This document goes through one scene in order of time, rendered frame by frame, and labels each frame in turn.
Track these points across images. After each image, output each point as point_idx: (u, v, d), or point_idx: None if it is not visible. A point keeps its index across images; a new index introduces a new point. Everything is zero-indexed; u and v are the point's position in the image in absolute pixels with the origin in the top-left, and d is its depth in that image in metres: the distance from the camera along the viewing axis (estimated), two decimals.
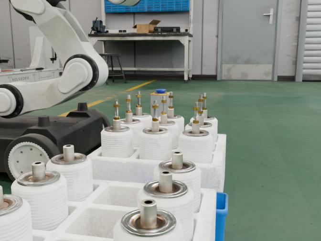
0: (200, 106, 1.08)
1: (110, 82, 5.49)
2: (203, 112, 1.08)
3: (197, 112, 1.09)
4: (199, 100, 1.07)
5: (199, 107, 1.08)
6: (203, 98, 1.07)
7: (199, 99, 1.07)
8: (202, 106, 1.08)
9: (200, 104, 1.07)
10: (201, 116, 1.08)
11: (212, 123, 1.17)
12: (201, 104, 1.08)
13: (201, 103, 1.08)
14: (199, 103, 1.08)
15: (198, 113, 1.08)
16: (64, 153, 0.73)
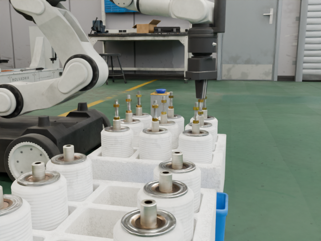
0: (199, 106, 1.08)
1: (110, 82, 5.49)
2: (197, 113, 1.08)
3: (203, 112, 1.09)
4: (199, 100, 1.08)
5: (200, 107, 1.09)
6: (198, 99, 1.07)
7: (199, 99, 1.08)
8: (199, 107, 1.08)
9: (199, 104, 1.08)
10: (201, 116, 1.08)
11: (212, 123, 1.17)
12: (201, 104, 1.08)
13: (200, 104, 1.07)
14: (201, 103, 1.08)
15: (199, 113, 1.09)
16: (64, 153, 0.73)
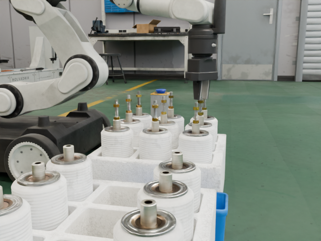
0: (200, 107, 1.09)
1: (110, 82, 5.49)
2: (197, 113, 1.08)
3: (203, 114, 1.09)
4: (200, 101, 1.09)
5: (201, 108, 1.09)
6: (198, 100, 1.07)
7: (200, 100, 1.09)
8: (199, 108, 1.08)
9: (199, 104, 1.08)
10: (201, 116, 1.08)
11: (212, 123, 1.17)
12: (200, 105, 1.08)
13: (200, 105, 1.08)
14: (201, 104, 1.08)
15: (200, 114, 1.09)
16: (64, 153, 0.73)
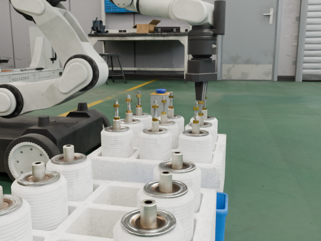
0: (201, 108, 1.08)
1: (110, 82, 5.49)
2: (201, 114, 1.09)
3: (198, 115, 1.08)
4: (202, 103, 1.07)
5: (200, 109, 1.08)
6: None
7: (202, 102, 1.07)
8: (200, 109, 1.09)
9: (201, 106, 1.08)
10: (201, 116, 1.08)
11: (212, 123, 1.17)
12: (199, 106, 1.08)
13: (199, 105, 1.08)
14: (200, 105, 1.07)
15: (202, 115, 1.08)
16: (64, 153, 0.73)
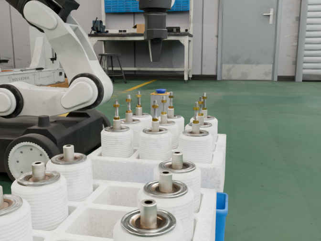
0: (199, 108, 1.08)
1: None
2: (201, 115, 1.08)
3: (199, 114, 1.09)
4: (197, 102, 1.08)
5: (199, 109, 1.08)
6: (202, 101, 1.07)
7: (197, 101, 1.08)
8: (201, 109, 1.08)
9: (199, 106, 1.08)
10: (201, 116, 1.08)
11: (212, 123, 1.17)
12: (201, 106, 1.08)
13: (202, 105, 1.08)
14: (199, 104, 1.08)
15: (197, 115, 1.09)
16: (64, 153, 0.73)
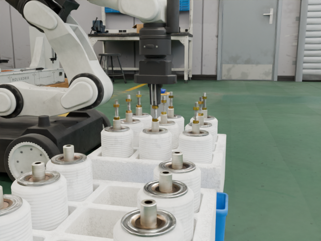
0: (199, 108, 1.08)
1: None
2: (201, 115, 1.08)
3: (199, 114, 1.09)
4: (197, 102, 1.08)
5: (199, 109, 1.08)
6: (202, 101, 1.07)
7: (197, 101, 1.08)
8: (201, 109, 1.08)
9: (199, 106, 1.08)
10: (201, 116, 1.08)
11: (212, 123, 1.17)
12: (201, 106, 1.08)
13: (202, 105, 1.08)
14: (199, 104, 1.08)
15: (197, 115, 1.09)
16: (64, 153, 0.73)
